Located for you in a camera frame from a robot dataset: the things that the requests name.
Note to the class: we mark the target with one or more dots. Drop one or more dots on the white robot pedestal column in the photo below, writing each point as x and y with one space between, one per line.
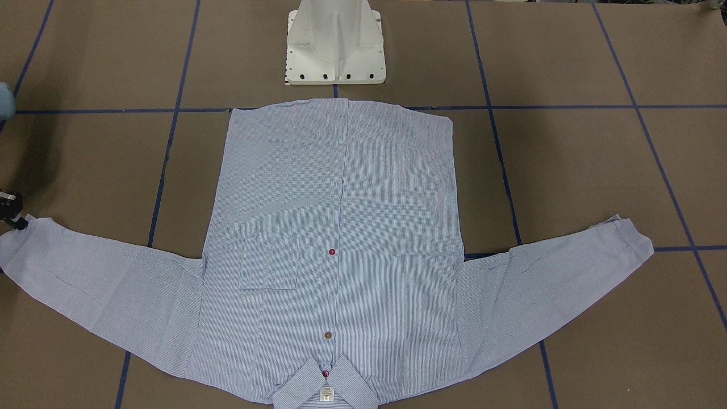
335 43

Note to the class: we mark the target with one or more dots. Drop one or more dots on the light blue striped shirt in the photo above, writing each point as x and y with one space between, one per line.
333 271

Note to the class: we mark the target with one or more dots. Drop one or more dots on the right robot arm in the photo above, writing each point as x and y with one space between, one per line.
7 102

